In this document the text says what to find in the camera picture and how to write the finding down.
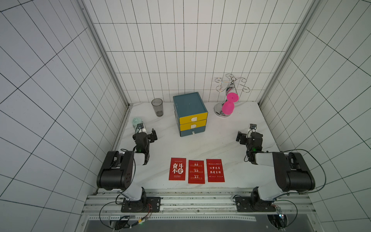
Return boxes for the teal drawer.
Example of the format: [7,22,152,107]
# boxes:
[180,126,206,137]

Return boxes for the yellow drawer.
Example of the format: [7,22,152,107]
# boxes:
[180,119,207,131]
[179,112,208,125]

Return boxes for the red postcard white characters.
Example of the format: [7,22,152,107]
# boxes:
[169,158,186,181]

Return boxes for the teal drawer cabinet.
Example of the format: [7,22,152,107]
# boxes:
[173,92,208,132]

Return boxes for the red postcard small white text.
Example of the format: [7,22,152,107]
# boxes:
[206,159,225,183]

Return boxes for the red postcard stimulate text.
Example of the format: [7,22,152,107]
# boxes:
[188,160,205,184]

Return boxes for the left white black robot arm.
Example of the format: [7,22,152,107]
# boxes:
[97,129,157,204]

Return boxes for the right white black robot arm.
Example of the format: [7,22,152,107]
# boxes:
[236,131,316,205]

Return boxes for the mint green jar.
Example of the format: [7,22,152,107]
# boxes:
[132,117,144,130]

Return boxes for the pink hourglass cup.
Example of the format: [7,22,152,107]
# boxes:
[222,92,239,116]

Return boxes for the grey translucent cup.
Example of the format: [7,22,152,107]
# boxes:
[151,98,163,117]

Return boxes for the chrome cup rack stand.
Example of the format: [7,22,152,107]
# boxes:
[214,73,251,118]

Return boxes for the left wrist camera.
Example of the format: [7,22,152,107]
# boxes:
[136,123,145,132]

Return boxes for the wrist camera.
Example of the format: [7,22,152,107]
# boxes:
[249,124,257,131]
[136,123,145,132]

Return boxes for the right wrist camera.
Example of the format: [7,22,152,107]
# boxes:
[249,124,257,131]

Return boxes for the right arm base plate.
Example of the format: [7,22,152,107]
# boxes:
[232,195,276,213]

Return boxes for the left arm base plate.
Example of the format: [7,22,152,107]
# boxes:
[121,197,161,213]

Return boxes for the aluminium mounting rail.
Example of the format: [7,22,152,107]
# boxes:
[82,189,293,222]

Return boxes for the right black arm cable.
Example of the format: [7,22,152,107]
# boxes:
[281,148,327,195]

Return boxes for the left base cable bundle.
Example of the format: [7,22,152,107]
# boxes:
[98,200,153,231]

